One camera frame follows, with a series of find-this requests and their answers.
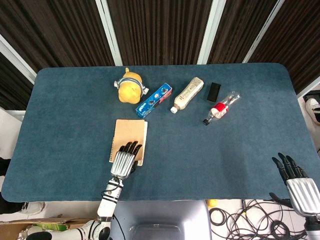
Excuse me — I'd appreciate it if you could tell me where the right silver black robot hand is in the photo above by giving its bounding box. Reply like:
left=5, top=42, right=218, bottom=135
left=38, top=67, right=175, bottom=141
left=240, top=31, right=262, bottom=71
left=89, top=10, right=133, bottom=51
left=268, top=152, right=320, bottom=218

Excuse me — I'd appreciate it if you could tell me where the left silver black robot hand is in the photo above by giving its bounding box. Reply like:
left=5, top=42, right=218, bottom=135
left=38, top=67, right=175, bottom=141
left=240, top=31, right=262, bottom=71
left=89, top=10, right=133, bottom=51
left=110, top=141, right=143, bottom=181

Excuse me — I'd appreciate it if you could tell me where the brown notebook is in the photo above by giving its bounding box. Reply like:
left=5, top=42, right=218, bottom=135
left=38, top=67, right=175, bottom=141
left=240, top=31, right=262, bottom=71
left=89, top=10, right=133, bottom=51
left=108, top=119, right=149, bottom=167

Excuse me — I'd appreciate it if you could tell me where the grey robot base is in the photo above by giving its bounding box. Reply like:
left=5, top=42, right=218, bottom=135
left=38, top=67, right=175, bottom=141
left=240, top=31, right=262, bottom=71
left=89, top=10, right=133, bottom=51
left=109, top=199, right=213, bottom=240

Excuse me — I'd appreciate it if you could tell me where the blue table mat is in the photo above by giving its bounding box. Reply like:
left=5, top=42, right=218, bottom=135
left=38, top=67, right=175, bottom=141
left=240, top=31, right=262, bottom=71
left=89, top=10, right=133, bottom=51
left=0, top=62, right=320, bottom=203

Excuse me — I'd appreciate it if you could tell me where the blue cookie box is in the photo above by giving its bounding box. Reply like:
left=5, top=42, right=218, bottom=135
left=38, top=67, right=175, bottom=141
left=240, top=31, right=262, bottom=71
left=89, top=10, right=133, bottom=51
left=135, top=82, right=173, bottom=119

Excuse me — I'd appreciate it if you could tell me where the yellow plush toy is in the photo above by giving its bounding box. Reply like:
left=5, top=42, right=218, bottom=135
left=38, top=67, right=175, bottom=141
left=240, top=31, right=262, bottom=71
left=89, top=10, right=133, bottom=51
left=114, top=67, right=150, bottom=104

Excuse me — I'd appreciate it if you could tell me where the white shoe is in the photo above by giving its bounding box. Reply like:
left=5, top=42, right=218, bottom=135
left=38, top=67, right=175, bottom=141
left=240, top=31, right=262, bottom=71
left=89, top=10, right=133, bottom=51
left=305, top=97, right=320, bottom=123

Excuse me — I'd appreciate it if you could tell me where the green packet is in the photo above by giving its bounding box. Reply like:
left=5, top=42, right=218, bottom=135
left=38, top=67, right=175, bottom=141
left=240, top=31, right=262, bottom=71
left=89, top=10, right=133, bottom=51
left=32, top=223, right=70, bottom=232

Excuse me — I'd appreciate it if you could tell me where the beige drink bottle white cap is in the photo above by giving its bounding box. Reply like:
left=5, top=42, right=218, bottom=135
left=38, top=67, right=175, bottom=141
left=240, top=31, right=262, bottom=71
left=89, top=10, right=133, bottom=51
left=170, top=76, right=205, bottom=114

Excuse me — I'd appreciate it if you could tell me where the white sneaker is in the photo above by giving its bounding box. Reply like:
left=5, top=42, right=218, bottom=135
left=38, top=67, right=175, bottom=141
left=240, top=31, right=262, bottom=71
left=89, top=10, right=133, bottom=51
left=19, top=201, right=46, bottom=216

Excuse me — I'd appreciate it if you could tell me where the cardboard box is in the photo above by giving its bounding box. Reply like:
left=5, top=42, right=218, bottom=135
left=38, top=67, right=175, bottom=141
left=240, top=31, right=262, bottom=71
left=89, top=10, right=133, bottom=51
left=0, top=217, right=92, bottom=240

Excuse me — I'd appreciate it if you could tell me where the clear bottle red label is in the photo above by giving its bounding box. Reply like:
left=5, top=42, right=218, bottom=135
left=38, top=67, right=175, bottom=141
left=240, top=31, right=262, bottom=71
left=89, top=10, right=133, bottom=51
left=202, top=91, right=242, bottom=126

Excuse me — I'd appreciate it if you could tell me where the black rectangular block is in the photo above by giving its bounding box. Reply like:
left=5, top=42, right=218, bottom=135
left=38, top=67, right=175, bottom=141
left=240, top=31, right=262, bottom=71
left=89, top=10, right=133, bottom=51
left=206, top=82, right=222, bottom=103

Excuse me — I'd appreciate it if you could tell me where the black cable bundle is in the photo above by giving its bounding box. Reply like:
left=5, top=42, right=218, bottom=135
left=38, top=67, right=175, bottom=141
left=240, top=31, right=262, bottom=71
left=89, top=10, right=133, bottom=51
left=208, top=199, right=311, bottom=240

